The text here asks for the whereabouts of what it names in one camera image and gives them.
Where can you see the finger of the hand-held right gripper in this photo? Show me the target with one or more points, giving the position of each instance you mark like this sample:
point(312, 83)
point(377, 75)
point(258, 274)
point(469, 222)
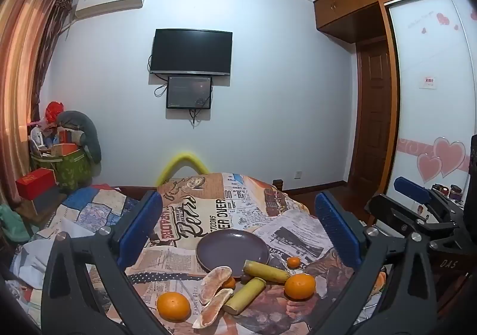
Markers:
point(411, 189)
point(395, 214)

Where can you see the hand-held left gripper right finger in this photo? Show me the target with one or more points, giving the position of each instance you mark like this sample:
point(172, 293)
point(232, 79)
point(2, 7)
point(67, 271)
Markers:
point(335, 225)

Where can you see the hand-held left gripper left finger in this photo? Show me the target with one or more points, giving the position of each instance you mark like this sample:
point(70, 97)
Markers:
point(143, 223)

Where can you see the large orange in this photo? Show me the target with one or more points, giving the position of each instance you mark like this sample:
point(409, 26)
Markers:
point(300, 287)
point(173, 307)

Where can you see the yellow-green sugarcane piece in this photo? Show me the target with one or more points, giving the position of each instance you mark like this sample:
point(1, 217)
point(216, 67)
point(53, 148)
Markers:
point(244, 296)
point(266, 271)

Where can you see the purple plate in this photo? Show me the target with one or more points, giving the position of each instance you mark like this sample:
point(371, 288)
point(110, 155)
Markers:
point(231, 249)

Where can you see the peeled pomelo segment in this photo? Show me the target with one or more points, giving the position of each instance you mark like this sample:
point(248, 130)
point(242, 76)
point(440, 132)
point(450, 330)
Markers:
point(214, 282)
point(212, 310)

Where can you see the dark glass jar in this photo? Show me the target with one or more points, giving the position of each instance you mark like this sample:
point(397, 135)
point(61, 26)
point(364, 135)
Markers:
point(455, 192)
point(441, 189)

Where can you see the blue patchwork blanket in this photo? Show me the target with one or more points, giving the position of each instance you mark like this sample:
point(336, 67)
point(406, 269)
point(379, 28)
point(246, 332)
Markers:
point(93, 204)

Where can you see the white heart-print sliding door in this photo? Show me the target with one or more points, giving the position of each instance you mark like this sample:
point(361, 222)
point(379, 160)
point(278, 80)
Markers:
point(428, 122)

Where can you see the brown wooden door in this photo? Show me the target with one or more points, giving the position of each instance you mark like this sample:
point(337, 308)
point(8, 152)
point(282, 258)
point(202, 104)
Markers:
point(372, 115)

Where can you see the green patterned bag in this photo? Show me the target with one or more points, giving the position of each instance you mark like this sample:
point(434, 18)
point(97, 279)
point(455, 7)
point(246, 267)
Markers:
point(72, 169)

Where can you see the newspaper print tablecloth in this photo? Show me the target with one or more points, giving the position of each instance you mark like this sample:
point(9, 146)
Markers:
point(238, 204)

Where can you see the dark red date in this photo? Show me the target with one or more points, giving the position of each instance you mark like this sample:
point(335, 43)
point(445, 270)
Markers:
point(244, 278)

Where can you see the grey plush toy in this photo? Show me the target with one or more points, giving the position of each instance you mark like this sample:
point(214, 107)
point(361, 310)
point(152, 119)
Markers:
point(87, 130)

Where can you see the red box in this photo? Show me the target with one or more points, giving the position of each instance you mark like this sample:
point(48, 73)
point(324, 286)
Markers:
point(35, 182)

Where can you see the white cloth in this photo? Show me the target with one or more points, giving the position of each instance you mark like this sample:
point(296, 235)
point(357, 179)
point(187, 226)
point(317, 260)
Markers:
point(29, 264)

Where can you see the teal cloth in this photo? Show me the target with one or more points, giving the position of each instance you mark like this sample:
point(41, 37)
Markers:
point(11, 223)

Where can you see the red fabric item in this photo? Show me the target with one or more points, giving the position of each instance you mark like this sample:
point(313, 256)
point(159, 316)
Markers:
point(54, 110)

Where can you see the orange curtain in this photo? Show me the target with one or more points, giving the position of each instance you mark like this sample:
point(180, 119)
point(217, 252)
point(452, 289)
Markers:
point(20, 70)

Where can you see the dark patterned curtain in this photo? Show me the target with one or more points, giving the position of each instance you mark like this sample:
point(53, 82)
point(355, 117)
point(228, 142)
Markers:
point(52, 44)

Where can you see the dark wooden bed frame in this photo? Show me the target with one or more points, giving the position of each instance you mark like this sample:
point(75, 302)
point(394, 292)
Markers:
point(130, 189)

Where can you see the white wall socket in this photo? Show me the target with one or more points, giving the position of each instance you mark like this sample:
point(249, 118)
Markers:
point(298, 174)

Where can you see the small black wall monitor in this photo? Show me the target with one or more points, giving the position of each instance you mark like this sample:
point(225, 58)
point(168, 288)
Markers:
point(189, 92)

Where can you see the black wall television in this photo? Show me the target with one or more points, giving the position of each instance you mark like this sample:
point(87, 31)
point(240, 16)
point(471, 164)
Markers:
point(192, 51)

